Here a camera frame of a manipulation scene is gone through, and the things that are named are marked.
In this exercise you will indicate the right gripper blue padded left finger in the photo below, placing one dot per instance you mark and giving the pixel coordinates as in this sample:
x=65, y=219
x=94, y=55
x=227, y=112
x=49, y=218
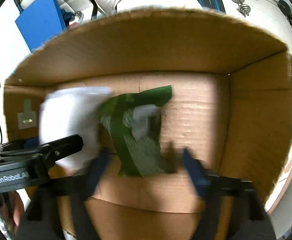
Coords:
x=41, y=219

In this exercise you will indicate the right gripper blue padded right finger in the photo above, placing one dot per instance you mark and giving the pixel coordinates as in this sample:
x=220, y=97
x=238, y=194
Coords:
x=230, y=200

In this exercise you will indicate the white towel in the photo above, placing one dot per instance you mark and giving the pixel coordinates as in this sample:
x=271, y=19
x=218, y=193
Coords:
x=72, y=111

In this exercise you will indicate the green packaged cloth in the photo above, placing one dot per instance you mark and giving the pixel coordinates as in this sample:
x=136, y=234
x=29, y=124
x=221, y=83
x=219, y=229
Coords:
x=133, y=121

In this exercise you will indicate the person's left hand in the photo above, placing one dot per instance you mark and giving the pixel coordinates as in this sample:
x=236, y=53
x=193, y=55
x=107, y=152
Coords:
x=11, y=210

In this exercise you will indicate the open cardboard box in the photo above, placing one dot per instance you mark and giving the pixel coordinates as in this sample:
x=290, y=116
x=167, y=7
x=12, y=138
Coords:
x=186, y=119

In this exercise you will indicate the blue folded mat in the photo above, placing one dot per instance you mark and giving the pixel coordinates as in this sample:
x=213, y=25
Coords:
x=39, y=22

